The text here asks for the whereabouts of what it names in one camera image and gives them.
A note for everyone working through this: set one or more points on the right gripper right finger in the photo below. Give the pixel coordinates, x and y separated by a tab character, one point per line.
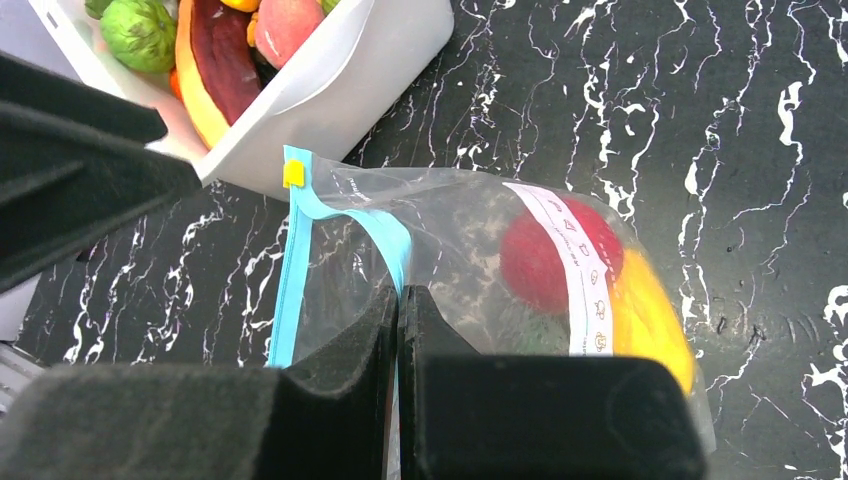
468	415

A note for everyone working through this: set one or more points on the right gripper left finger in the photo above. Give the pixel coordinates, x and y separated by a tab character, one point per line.
324	417

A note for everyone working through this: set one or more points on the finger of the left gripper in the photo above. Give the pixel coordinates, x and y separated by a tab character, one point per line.
74	167

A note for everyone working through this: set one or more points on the small green lime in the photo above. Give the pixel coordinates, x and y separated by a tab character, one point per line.
140	34

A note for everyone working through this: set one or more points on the clear zip top bag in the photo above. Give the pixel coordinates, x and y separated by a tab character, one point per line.
353	232

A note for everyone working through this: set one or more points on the red tomato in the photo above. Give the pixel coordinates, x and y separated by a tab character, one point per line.
530	263

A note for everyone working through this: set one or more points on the yellow mango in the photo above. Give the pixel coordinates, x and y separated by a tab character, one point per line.
645	324

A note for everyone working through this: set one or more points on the pink peach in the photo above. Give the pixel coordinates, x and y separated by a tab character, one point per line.
283	26

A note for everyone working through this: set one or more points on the raw red meat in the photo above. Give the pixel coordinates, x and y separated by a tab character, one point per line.
223	57

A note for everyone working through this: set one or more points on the white plastic bin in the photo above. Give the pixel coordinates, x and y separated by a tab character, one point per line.
348	73

